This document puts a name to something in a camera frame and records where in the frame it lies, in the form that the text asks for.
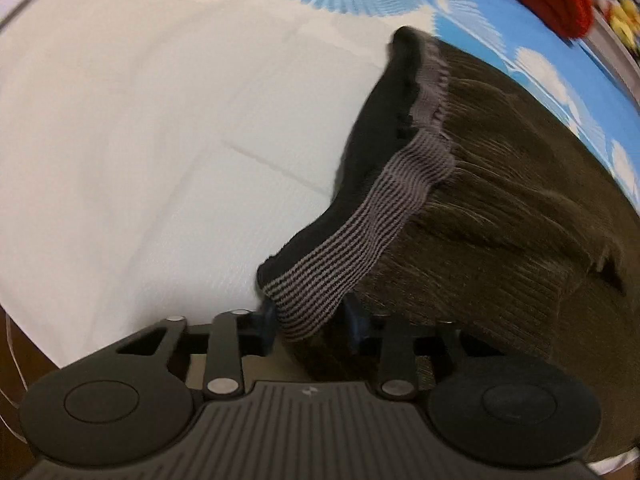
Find dark brown corduroy pants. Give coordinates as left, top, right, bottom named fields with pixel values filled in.
left=257, top=27, right=639, bottom=460

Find blue white patterned bedsheet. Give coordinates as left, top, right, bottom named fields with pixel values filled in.
left=0, top=0, right=640, bottom=476

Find yellow plush toy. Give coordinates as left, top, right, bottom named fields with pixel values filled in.
left=604, top=0, right=640, bottom=55

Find white cable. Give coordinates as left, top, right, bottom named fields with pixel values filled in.
left=0, top=309, right=32, bottom=446

